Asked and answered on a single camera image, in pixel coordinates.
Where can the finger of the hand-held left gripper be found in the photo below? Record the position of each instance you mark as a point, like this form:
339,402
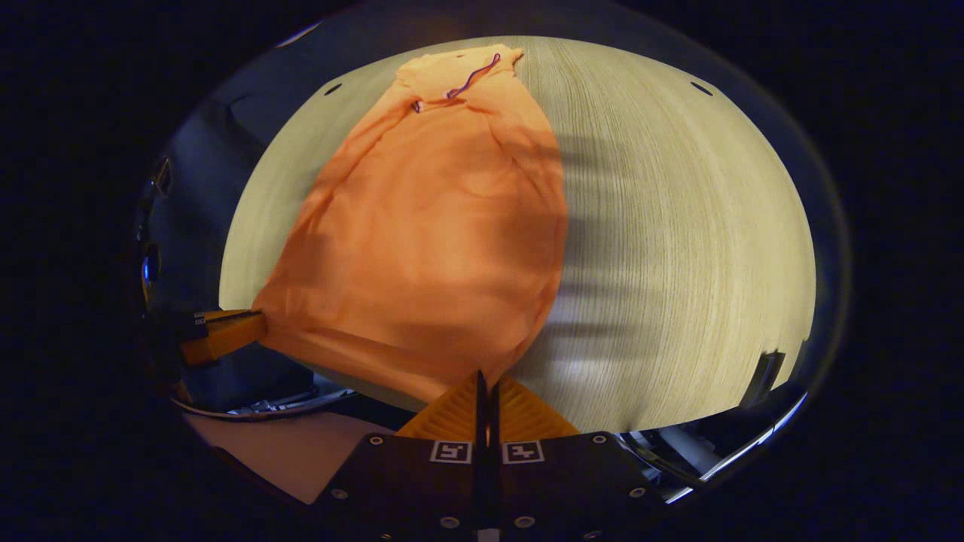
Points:
226,335

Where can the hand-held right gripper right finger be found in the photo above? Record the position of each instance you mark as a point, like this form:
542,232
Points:
557,482

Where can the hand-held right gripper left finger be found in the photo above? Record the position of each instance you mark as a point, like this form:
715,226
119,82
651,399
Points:
422,482

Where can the orange T-shirt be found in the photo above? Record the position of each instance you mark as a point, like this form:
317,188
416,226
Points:
429,241

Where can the chrome metal frame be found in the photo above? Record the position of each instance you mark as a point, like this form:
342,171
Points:
723,459
263,409

